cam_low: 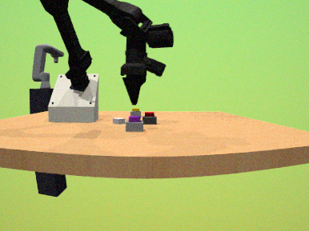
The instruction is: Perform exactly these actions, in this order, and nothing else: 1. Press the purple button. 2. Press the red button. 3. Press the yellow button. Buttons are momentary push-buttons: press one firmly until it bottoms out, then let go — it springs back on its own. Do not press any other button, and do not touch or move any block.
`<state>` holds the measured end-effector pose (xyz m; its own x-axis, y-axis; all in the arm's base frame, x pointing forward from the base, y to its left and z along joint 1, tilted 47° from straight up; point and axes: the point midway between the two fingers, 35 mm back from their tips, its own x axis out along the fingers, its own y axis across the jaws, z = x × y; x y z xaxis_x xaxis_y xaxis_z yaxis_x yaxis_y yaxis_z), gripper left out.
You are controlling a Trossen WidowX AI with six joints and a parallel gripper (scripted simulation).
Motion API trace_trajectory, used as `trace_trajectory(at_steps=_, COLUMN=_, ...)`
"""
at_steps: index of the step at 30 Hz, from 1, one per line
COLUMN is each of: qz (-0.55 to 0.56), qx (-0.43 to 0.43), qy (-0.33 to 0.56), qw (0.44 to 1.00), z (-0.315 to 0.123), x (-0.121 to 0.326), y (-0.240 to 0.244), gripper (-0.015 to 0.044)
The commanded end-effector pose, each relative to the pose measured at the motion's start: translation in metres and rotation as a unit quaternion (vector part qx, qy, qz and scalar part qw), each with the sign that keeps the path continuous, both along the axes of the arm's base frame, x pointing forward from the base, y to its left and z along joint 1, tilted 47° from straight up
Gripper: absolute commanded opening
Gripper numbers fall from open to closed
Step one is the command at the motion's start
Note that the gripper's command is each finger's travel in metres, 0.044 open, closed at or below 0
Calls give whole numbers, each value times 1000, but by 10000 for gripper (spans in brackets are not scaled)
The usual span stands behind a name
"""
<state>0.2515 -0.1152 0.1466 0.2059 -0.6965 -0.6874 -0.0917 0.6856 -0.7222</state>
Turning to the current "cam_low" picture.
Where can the red button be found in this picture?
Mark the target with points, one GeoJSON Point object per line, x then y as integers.
{"type": "Point", "coordinates": [149, 118]}

